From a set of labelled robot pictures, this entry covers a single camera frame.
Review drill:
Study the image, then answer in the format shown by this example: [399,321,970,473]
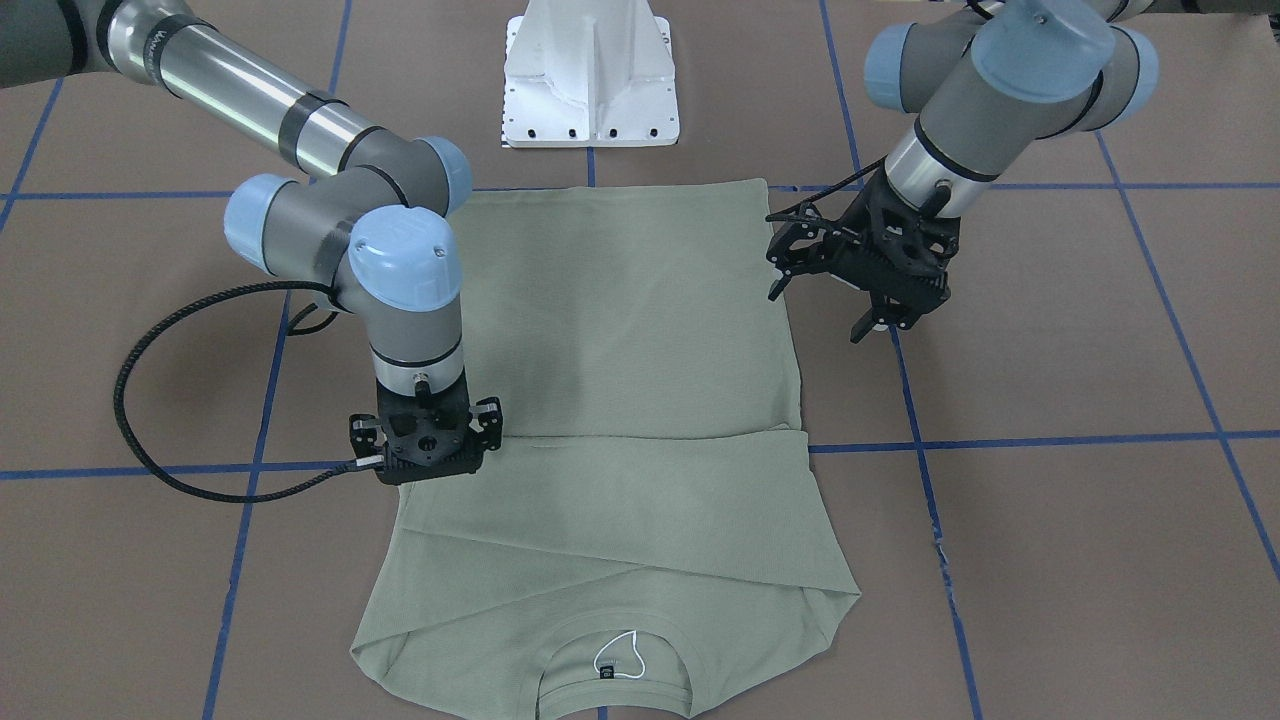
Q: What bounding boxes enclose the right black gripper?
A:
[348,384,503,486]

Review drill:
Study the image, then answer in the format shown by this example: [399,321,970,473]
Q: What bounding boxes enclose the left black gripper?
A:
[765,167,960,345]

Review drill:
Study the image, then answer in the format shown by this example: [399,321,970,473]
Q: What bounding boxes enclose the olive green long-sleeve shirt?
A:
[351,179,860,719]

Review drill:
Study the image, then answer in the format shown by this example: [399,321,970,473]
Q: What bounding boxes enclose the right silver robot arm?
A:
[3,1,503,502]

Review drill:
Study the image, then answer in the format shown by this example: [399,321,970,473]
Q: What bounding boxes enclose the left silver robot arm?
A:
[765,1,1277,342]

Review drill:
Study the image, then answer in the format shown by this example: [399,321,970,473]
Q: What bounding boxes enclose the brown paper table cover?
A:
[3,1,1277,719]

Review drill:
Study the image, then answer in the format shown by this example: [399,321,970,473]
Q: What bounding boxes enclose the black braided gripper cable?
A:
[111,281,387,503]

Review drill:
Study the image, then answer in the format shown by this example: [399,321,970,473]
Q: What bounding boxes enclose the white camera stand pedestal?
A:
[500,1,681,149]

